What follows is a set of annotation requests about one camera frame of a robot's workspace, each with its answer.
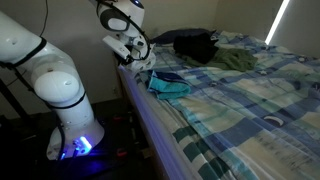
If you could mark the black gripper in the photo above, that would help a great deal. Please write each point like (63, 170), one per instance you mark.
(137, 54)

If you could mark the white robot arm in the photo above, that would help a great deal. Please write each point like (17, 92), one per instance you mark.
(60, 86)

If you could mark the teal and blue folded cloth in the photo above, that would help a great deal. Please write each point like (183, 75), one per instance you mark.
(170, 87)

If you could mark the dark blue pillow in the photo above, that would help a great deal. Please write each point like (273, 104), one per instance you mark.
(180, 33)

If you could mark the black garment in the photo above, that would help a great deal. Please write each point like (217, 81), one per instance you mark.
(196, 46)

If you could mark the red clamp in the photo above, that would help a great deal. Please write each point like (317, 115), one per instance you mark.
(121, 152)
(116, 117)

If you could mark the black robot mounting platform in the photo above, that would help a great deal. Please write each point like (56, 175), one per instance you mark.
(116, 140)

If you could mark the green garment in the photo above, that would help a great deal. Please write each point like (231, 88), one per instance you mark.
(233, 59)

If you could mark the blue plaid bedsheet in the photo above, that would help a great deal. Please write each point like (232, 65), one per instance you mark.
(250, 106)

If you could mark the black stand pole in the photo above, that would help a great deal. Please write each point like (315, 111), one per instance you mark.
(13, 100)

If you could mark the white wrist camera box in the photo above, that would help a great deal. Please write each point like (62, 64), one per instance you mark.
(115, 46)

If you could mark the bed frame with mattress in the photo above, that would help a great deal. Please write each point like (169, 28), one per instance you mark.
(146, 116)

